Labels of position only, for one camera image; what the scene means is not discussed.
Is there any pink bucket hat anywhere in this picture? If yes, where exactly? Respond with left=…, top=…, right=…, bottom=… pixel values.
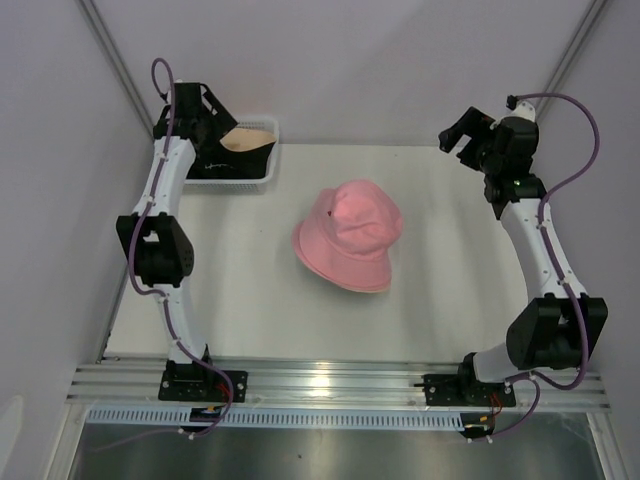
left=291, top=180, right=404, bottom=266
left=295, top=250, right=392, bottom=290

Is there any beige bucket hat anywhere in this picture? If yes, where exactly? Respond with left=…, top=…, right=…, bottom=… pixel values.
left=348, top=284, right=390, bottom=294

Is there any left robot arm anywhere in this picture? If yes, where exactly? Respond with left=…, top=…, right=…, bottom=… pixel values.
left=116, top=81, right=237, bottom=401

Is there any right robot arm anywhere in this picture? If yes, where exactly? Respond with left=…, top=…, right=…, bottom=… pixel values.
left=438, top=98, right=608, bottom=404

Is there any black hat in basket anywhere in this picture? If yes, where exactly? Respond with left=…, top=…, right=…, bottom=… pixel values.
left=188, top=140, right=276, bottom=180

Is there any white plastic basket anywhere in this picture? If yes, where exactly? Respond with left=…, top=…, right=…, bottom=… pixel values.
left=186, top=115, right=280, bottom=194

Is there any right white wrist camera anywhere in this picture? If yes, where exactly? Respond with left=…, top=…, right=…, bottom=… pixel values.
left=506, top=95, right=536, bottom=123

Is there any right aluminium corner post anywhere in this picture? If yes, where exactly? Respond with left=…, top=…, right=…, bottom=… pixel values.
left=529, top=0, right=616, bottom=126

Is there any aluminium corner post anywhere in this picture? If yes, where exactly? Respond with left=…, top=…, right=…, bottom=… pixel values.
left=74, top=0, right=153, bottom=139
left=529, top=0, right=616, bottom=126

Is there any left aluminium corner post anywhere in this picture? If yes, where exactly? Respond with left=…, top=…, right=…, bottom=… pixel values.
left=74, top=0, right=153, bottom=139

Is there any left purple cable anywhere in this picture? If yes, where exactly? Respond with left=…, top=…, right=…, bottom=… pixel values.
left=92, top=57, right=236, bottom=451

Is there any purple cable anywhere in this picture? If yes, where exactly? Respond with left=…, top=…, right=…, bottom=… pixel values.
left=464, top=92, right=601, bottom=443
left=92, top=57, right=236, bottom=451

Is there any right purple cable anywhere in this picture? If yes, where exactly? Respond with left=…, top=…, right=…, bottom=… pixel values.
left=464, top=92, right=601, bottom=443

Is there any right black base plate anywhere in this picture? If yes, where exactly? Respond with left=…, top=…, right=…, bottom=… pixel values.
left=415, top=374, right=516, bottom=408

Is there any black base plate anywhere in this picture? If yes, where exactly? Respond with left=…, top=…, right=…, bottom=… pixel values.
left=415, top=374, right=516, bottom=408
left=158, top=357, right=230, bottom=403

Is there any aluminium mounting rail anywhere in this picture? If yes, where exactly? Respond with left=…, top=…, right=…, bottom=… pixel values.
left=66, top=356, right=611, bottom=413

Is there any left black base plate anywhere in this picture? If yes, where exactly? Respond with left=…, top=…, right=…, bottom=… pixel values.
left=158, top=357, right=230, bottom=403

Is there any white slotted cable duct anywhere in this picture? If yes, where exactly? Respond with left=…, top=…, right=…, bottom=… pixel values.
left=85, top=405, right=464, bottom=431

